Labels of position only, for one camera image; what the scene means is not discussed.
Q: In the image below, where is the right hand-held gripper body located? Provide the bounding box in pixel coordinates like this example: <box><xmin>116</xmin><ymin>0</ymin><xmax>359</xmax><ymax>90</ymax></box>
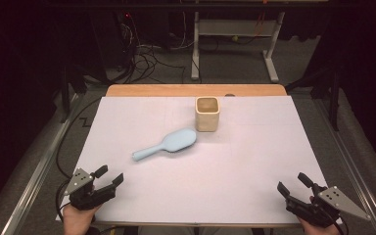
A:
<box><xmin>285</xmin><ymin>184</ymin><xmax>372</xmax><ymax>229</ymax></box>

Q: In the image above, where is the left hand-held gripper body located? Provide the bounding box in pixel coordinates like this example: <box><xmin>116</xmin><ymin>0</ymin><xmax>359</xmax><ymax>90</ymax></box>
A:
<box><xmin>64</xmin><ymin>167</ymin><xmax>118</xmax><ymax>212</ymax></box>

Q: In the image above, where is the light blue hairbrush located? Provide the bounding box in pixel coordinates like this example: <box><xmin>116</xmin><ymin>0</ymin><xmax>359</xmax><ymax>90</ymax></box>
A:
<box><xmin>131</xmin><ymin>127</ymin><xmax>198</xmax><ymax>163</ymax></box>

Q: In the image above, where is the beige square cup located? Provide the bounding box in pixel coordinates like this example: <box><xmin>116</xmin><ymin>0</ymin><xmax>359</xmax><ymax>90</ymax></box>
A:
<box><xmin>194</xmin><ymin>96</ymin><xmax>221</xmax><ymax>133</ymax></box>

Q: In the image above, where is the person's right hand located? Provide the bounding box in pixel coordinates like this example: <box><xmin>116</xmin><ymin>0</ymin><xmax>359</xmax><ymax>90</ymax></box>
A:
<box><xmin>298</xmin><ymin>195</ymin><xmax>343</xmax><ymax>235</ymax></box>

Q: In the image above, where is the person's left hand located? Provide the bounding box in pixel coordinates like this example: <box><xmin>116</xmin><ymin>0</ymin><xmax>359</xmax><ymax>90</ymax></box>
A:
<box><xmin>62</xmin><ymin>203</ymin><xmax>103</xmax><ymax>235</ymax></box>

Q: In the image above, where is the black stand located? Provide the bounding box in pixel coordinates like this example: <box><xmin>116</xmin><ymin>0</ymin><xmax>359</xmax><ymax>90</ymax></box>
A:
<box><xmin>286</xmin><ymin>63</ymin><xmax>345</xmax><ymax>132</ymax></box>
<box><xmin>59</xmin><ymin>63</ymin><xmax>90</xmax><ymax>124</ymax></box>

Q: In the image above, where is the black computer tower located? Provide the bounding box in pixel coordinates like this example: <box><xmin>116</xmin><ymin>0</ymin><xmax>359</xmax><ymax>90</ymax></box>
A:
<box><xmin>89</xmin><ymin>9</ymin><xmax>135</xmax><ymax>71</ymax></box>

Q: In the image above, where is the white metal stand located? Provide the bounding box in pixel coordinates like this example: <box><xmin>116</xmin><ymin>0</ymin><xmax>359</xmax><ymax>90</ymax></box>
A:
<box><xmin>190</xmin><ymin>11</ymin><xmax>287</xmax><ymax>84</ymax></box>

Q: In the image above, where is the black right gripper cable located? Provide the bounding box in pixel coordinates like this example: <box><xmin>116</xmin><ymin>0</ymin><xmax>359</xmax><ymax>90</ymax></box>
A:
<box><xmin>333</xmin><ymin>213</ymin><xmax>350</xmax><ymax>235</ymax></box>

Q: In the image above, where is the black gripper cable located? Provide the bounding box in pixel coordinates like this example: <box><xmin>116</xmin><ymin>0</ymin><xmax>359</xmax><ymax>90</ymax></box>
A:
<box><xmin>55</xmin><ymin>96</ymin><xmax>104</xmax><ymax>214</ymax></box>
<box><xmin>333</xmin><ymin>213</ymin><xmax>350</xmax><ymax>235</ymax></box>

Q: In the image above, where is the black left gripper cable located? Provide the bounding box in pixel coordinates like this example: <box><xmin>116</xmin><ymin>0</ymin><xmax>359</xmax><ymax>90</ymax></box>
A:
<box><xmin>55</xmin><ymin>96</ymin><xmax>104</xmax><ymax>214</ymax></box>

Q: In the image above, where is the metal floor rail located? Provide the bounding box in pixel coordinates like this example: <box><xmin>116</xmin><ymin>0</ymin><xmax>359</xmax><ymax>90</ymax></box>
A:
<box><xmin>0</xmin><ymin>92</ymin><xmax>83</xmax><ymax>235</ymax></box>
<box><xmin>312</xmin><ymin>97</ymin><xmax>376</xmax><ymax>235</ymax></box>

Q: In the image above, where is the tangle of black cables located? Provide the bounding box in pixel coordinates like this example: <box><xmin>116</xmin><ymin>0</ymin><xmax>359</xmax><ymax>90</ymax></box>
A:
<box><xmin>116</xmin><ymin>13</ymin><xmax>190</xmax><ymax>85</ymax></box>

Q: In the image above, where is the orange cable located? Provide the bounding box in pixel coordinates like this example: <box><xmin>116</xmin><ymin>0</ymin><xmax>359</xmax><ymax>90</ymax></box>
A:
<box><xmin>254</xmin><ymin>11</ymin><xmax>266</xmax><ymax>37</ymax></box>

